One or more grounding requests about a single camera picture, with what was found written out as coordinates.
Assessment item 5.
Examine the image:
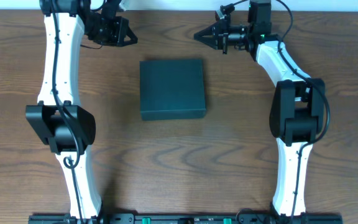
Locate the black cardboard box with lid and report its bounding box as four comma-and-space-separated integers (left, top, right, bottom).
140, 59, 206, 121

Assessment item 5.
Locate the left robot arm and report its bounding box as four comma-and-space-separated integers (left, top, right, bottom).
25, 0, 138, 223

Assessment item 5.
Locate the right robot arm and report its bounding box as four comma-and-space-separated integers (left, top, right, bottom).
194, 1, 330, 219

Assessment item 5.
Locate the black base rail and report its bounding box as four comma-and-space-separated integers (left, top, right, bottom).
28, 212, 344, 224

